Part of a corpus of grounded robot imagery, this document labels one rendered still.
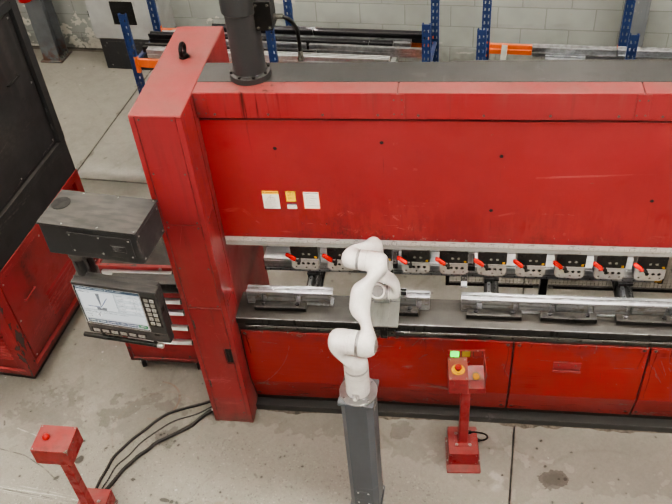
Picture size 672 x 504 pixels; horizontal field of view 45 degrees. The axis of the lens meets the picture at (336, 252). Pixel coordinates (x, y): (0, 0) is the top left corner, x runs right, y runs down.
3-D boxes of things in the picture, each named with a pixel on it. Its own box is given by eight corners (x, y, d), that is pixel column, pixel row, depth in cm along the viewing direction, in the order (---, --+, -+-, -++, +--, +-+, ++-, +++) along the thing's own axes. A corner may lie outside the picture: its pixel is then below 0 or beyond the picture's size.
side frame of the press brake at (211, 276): (215, 421, 518) (126, 115, 364) (242, 322, 580) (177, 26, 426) (253, 423, 515) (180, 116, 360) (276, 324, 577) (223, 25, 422)
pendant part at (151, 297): (89, 332, 413) (69, 282, 389) (100, 315, 421) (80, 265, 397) (170, 344, 403) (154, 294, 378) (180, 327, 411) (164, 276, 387)
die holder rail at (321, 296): (248, 302, 472) (245, 291, 465) (250, 295, 476) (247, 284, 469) (333, 306, 465) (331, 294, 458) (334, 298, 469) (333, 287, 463)
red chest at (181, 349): (134, 373, 553) (94, 267, 486) (155, 319, 589) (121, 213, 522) (205, 377, 546) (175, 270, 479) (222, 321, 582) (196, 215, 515)
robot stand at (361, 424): (380, 514, 462) (372, 408, 395) (349, 509, 465) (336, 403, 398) (385, 487, 475) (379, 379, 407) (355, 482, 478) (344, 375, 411)
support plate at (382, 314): (364, 326, 436) (364, 325, 435) (368, 291, 455) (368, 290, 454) (397, 328, 433) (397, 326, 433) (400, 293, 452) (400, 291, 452)
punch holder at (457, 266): (439, 273, 435) (439, 251, 424) (439, 263, 441) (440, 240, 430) (467, 274, 433) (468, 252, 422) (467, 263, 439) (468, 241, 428)
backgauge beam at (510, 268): (264, 271, 490) (262, 258, 483) (269, 255, 500) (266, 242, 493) (662, 284, 458) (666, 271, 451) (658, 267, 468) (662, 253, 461)
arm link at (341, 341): (365, 379, 385) (362, 345, 369) (328, 372, 389) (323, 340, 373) (371, 359, 393) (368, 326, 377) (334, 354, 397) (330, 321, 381)
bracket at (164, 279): (101, 312, 437) (97, 303, 432) (115, 281, 455) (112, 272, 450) (172, 315, 431) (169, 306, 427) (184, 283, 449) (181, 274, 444)
